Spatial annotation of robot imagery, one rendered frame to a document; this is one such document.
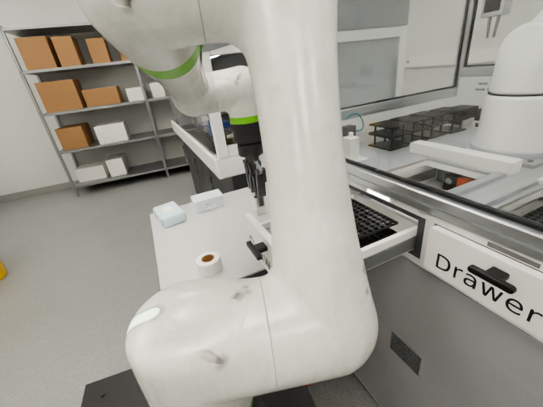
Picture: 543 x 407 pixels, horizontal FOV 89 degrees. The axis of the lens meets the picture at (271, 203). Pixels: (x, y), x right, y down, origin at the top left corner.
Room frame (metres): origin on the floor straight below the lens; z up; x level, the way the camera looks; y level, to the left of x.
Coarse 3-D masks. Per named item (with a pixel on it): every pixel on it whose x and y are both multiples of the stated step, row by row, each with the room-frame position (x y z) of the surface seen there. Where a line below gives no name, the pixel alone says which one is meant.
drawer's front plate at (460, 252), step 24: (432, 240) 0.49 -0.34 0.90; (456, 240) 0.45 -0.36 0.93; (432, 264) 0.48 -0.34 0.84; (456, 264) 0.44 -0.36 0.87; (480, 264) 0.40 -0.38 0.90; (504, 264) 0.37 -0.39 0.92; (480, 288) 0.39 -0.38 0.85; (528, 288) 0.33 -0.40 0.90; (504, 312) 0.35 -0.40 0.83; (528, 312) 0.32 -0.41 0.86
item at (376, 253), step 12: (372, 204) 0.70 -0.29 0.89; (396, 216) 0.62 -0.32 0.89; (264, 228) 0.66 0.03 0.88; (396, 228) 0.62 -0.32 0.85; (408, 228) 0.59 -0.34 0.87; (384, 240) 0.52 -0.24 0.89; (396, 240) 0.53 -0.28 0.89; (408, 240) 0.54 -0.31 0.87; (372, 252) 0.50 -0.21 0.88; (384, 252) 0.51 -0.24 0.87; (396, 252) 0.52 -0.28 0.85; (372, 264) 0.50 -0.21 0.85
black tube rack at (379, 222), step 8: (352, 200) 0.72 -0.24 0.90; (360, 208) 0.67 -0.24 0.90; (368, 208) 0.67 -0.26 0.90; (360, 216) 0.62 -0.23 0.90; (368, 216) 0.62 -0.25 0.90; (376, 216) 0.62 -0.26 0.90; (384, 216) 0.61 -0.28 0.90; (360, 224) 0.59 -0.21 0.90; (368, 224) 0.59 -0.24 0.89; (376, 224) 0.59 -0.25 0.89; (384, 224) 0.57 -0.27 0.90; (392, 224) 0.57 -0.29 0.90; (360, 232) 0.60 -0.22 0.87; (368, 232) 0.59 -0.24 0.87; (376, 232) 0.55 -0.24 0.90; (384, 232) 0.59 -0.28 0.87; (392, 232) 0.59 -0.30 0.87; (360, 240) 0.56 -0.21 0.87; (368, 240) 0.56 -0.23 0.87; (376, 240) 0.55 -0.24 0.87
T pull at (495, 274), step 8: (472, 272) 0.38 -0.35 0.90; (480, 272) 0.37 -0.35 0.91; (488, 272) 0.36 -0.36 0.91; (496, 272) 0.36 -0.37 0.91; (504, 272) 0.36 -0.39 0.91; (488, 280) 0.35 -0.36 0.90; (496, 280) 0.34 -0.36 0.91; (504, 280) 0.35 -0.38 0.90; (504, 288) 0.33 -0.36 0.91; (512, 288) 0.32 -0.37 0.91
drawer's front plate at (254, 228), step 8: (248, 216) 0.65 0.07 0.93; (248, 224) 0.65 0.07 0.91; (256, 224) 0.60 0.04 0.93; (248, 232) 0.66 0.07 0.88; (256, 232) 0.59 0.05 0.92; (264, 232) 0.56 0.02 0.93; (248, 240) 0.67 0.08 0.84; (256, 240) 0.60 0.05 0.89; (264, 240) 0.54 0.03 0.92; (264, 264) 0.57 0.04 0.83
